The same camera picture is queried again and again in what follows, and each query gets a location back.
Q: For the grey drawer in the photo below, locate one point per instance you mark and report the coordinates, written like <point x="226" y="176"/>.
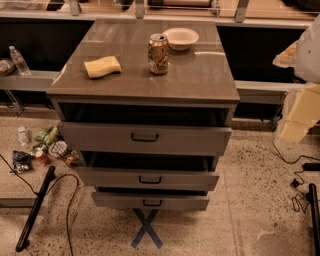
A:
<point x="148" y="179"/>
<point x="150" y="201"/>
<point x="146" y="139"/>

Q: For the blue tape cross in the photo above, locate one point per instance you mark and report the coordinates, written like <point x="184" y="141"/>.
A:
<point x="146" y="228"/>

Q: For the black stand leg right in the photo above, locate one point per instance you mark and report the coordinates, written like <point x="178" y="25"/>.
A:
<point x="313" y="200"/>

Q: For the white bowl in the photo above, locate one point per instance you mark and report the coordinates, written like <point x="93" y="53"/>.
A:
<point x="181" y="38"/>

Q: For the brown snack on floor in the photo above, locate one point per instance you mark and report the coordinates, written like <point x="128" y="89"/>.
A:
<point x="72" y="159"/>

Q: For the middle grey drawer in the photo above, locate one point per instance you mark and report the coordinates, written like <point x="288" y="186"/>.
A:
<point x="148" y="179"/>

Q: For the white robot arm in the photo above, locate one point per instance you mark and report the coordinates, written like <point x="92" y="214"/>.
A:
<point x="304" y="54"/>

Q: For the bowl on left shelf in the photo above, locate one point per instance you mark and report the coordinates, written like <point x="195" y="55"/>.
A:
<point x="7" y="66"/>

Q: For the red can on floor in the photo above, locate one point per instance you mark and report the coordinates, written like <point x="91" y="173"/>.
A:
<point x="42" y="157"/>

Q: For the bottom grey drawer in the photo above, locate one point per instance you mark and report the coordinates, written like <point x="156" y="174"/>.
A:
<point x="150" y="201"/>

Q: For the top grey drawer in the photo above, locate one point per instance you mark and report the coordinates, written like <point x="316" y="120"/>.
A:
<point x="146" y="139"/>

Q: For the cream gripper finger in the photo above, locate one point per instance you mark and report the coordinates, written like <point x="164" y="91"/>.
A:
<point x="286" y="58"/>

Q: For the white patterned cup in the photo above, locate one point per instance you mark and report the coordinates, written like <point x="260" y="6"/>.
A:
<point x="58" y="149"/>

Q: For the black stand leg left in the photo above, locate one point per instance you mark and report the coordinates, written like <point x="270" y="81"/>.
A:
<point x="23" y="239"/>

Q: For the small bottle on floor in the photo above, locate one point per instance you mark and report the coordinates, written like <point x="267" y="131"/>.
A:
<point x="23" y="135"/>

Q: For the orange soda can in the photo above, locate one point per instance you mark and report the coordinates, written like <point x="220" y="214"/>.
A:
<point x="158" y="53"/>

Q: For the grey drawer cabinet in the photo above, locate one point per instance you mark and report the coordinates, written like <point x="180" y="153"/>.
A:
<point x="197" y="91"/>

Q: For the black stand leg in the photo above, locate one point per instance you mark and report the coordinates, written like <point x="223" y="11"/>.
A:
<point x="313" y="200"/>
<point x="23" y="239"/>

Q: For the yellow sponge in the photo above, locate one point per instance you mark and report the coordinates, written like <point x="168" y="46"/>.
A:
<point x="102" y="67"/>

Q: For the dark chip bag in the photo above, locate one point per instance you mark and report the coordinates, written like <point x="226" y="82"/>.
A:
<point x="21" y="161"/>

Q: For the clear plastic water bottle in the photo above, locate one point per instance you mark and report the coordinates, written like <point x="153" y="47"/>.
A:
<point x="19" y="61"/>

